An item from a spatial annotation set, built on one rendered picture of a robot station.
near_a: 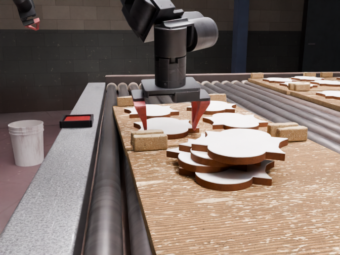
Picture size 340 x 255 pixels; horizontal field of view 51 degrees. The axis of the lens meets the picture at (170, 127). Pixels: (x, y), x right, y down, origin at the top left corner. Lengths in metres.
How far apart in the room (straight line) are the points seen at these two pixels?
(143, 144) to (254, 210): 0.25
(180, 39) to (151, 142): 0.18
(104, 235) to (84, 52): 5.47
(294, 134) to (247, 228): 0.34
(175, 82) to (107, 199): 0.26
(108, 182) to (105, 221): 0.11
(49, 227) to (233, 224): 0.21
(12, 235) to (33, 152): 2.98
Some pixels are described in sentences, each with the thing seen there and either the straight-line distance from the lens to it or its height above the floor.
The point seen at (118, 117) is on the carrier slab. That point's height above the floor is 0.94.
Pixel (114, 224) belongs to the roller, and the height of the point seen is 0.92.
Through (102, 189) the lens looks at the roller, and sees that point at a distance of 0.51.
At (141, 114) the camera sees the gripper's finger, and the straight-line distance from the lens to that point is 0.64.
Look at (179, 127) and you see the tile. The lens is 0.72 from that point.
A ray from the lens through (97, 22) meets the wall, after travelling 5.83.
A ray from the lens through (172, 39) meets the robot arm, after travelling 0.61.
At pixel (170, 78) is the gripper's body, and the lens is 0.63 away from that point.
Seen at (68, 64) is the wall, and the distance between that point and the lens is 5.82.
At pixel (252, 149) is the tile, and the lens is 0.48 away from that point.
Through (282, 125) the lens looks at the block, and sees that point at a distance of 0.71.
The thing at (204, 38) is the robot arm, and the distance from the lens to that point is 0.66.
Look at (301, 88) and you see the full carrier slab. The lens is 1.38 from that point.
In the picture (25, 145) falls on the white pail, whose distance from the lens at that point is 3.38.
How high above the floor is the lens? 1.12
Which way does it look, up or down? 14 degrees down
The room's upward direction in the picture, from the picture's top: straight up
